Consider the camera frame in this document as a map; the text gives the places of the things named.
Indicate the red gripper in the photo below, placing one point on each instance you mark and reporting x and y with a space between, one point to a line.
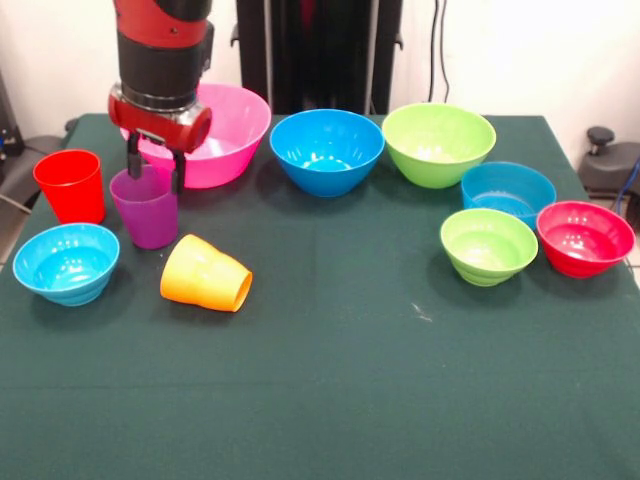
155 127

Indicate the orange cup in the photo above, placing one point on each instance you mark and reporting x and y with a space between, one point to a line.
200 280

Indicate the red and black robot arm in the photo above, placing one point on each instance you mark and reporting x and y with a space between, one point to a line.
160 50

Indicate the purple cup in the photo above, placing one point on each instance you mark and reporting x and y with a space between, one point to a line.
147 220

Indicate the red cup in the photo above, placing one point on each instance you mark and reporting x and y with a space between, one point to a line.
72 200

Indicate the black equipment stand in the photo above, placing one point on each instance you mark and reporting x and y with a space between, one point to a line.
30 165

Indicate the small cyan bowl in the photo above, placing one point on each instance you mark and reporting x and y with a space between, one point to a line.
65 270

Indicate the large blue bowl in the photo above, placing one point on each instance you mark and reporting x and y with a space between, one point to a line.
325 180

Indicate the dark green table cloth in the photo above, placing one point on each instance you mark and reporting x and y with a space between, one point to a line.
320 375

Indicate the large green bowl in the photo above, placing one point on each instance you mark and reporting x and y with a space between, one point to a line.
435 170

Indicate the small green bowl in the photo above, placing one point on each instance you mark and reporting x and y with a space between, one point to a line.
487 260

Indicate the translucent blue bowl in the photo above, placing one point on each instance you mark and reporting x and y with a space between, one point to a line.
505 185

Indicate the small red bowl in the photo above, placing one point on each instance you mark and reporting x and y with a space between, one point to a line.
582 250

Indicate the black knobbed stand base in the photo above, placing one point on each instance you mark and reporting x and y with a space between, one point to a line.
607 165

